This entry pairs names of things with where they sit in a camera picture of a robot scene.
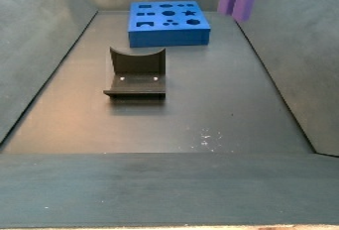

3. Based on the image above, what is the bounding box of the black curved holder stand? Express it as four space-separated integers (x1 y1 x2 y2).
103 49 166 97

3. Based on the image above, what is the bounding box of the blue shape-sorter block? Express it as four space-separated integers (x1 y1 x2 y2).
127 0 211 48

